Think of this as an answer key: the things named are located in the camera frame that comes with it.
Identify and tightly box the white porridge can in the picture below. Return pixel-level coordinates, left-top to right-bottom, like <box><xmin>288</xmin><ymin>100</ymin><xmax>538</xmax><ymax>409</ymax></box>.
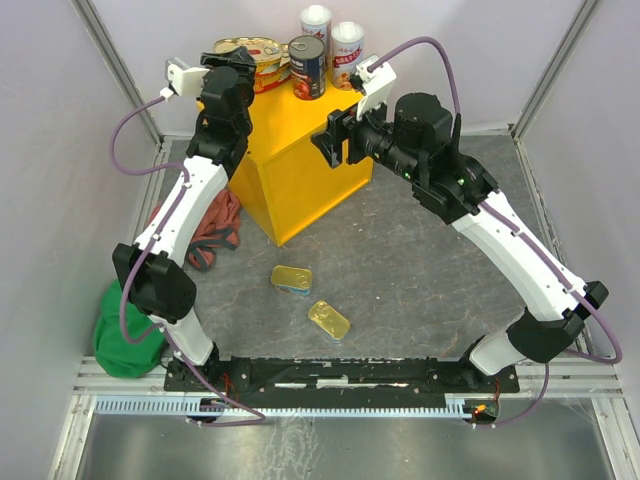
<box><xmin>299</xmin><ymin>4</ymin><xmax>332</xmax><ymax>46</ymax></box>
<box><xmin>331</xmin><ymin>21</ymin><xmax>364</xmax><ymax>90</ymax></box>

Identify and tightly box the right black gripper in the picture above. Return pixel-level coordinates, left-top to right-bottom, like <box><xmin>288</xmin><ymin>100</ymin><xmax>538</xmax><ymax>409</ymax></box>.
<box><xmin>310</xmin><ymin>88</ymin><xmax>424</xmax><ymax>185</ymax></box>

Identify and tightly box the round dark can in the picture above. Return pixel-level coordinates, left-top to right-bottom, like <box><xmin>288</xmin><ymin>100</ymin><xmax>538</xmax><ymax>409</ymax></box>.
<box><xmin>288</xmin><ymin>35</ymin><xmax>326</xmax><ymax>100</ymax></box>

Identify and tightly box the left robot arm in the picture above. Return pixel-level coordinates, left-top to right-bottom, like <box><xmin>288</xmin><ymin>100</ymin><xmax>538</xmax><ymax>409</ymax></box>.
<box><xmin>112</xmin><ymin>46</ymin><xmax>257</xmax><ymax>390</ymax></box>

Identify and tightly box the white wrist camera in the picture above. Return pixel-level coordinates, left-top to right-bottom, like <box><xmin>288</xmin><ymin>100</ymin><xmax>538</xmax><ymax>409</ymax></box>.
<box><xmin>349</xmin><ymin>55</ymin><xmax>397</xmax><ymax>121</ymax></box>
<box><xmin>160</xmin><ymin>57</ymin><xmax>209</xmax><ymax>102</ymax></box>

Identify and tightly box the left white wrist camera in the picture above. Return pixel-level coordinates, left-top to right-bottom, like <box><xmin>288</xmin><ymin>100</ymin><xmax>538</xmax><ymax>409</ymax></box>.
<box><xmin>160</xmin><ymin>57</ymin><xmax>209</xmax><ymax>102</ymax></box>

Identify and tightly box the oval gold fish tin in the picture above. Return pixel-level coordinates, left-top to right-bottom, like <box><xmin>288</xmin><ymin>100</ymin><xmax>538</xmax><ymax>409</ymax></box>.
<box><xmin>254</xmin><ymin>66</ymin><xmax>291</xmax><ymax>94</ymax></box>

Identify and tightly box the yellow wooden cabinet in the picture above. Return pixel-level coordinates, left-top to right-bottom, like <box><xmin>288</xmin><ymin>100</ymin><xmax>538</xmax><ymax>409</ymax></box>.
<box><xmin>229</xmin><ymin>84</ymin><xmax>373</xmax><ymax>246</ymax></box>

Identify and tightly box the slotted cable duct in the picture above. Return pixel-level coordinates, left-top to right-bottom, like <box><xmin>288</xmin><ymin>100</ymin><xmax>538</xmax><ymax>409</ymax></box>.
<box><xmin>94</xmin><ymin>394</ymin><xmax>471</xmax><ymax>419</ymax></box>

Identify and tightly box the green cloth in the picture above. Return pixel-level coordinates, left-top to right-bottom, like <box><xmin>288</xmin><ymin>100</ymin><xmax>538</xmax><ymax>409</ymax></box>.
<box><xmin>93</xmin><ymin>279</ymin><xmax>169</xmax><ymax>379</ymax></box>

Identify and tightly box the red cloth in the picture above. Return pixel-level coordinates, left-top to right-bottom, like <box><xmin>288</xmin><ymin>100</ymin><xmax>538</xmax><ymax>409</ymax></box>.
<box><xmin>149</xmin><ymin>189</ymin><xmax>242</xmax><ymax>274</ymax></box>

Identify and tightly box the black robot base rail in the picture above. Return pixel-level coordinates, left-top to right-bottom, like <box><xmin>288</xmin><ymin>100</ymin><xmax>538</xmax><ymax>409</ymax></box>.
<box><xmin>164</xmin><ymin>339</ymin><xmax>521</xmax><ymax>407</ymax></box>

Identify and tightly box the rectangular gold tin middle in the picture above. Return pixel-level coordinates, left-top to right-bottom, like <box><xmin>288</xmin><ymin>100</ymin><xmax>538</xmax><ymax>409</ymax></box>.
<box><xmin>271</xmin><ymin>265</ymin><xmax>313</xmax><ymax>295</ymax></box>

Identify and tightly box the rectangular gold tin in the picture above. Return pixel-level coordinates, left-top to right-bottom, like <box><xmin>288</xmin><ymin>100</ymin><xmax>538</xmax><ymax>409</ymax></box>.
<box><xmin>308</xmin><ymin>301</ymin><xmax>351</xmax><ymax>343</ymax></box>
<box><xmin>271</xmin><ymin>265</ymin><xmax>313</xmax><ymax>295</ymax></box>

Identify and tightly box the rectangular gold tin front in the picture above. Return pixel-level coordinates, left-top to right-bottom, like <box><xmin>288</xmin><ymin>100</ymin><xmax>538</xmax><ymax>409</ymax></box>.
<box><xmin>308</xmin><ymin>301</ymin><xmax>351</xmax><ymax>343</ymax></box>

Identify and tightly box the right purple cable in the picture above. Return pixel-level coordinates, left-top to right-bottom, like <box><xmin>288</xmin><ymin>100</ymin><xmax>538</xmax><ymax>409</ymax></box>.
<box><xmin>367</xmin><ymin>35</ymin><xmax>461</xmax><ymax>121</ymax></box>

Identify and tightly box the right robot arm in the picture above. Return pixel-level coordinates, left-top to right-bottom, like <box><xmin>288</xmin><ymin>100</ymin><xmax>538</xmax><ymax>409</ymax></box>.
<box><xmin>311</xmin><ymin>93</ymin><xmax>608</xmax><ymax>391</ymax></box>

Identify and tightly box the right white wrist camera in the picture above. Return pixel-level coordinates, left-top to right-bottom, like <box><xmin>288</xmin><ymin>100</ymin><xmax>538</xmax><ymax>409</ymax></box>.
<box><xmin>349</xmin><ymin>55</ymin><xmax>397</xmax><ymax>121</ymax></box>

